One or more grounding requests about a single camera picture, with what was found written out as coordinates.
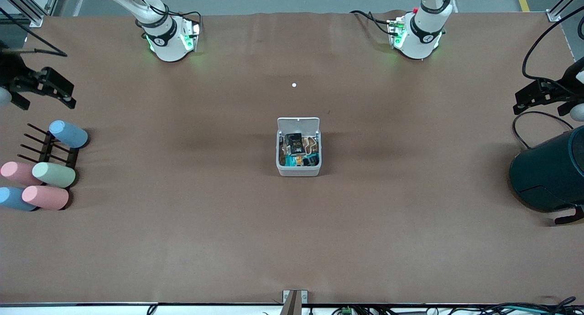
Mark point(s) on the dark teal round container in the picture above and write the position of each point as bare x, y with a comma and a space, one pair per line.
543, 173

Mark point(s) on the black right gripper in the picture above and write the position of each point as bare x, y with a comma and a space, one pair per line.
13, 71

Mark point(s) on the black snack packet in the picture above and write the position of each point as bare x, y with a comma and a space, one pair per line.
295, 146

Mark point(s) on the metal base connector bracket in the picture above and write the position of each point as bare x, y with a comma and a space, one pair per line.
396, 30
194, 32

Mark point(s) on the brown table cover sheet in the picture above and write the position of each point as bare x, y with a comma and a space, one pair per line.
292, 242

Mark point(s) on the pink plastic cup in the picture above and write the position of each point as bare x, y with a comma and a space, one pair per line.
18, 172
45, 197

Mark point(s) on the aluminium frame post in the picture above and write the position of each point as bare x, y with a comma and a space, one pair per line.
554, 16
23, 2

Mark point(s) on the metal table edge bracket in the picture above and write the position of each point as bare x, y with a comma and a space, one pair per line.
287, 294

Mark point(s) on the teal snack packet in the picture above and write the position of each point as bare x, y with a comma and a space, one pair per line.
293, 161

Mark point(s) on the green plastic cup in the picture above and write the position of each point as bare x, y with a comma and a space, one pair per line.
54, 174

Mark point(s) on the beige rubber band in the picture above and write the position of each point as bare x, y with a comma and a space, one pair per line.
313, 144

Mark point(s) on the black peg rack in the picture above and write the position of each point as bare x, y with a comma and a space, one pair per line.
72, 157

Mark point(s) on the light blue plastic cup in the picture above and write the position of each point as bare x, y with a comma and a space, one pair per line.
11, 198

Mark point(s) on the green terminal connector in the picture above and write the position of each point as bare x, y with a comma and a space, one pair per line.
346, 311

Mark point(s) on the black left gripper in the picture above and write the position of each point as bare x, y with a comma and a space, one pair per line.
559, 88

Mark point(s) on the dark teal trash item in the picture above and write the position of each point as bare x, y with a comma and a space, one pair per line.
311, 159

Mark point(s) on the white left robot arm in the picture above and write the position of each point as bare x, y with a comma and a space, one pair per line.
422, 41

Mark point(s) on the small white lidded bin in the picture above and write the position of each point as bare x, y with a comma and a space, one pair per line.
299, 171

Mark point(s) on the black stand foot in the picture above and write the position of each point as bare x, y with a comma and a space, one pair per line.
568, 218

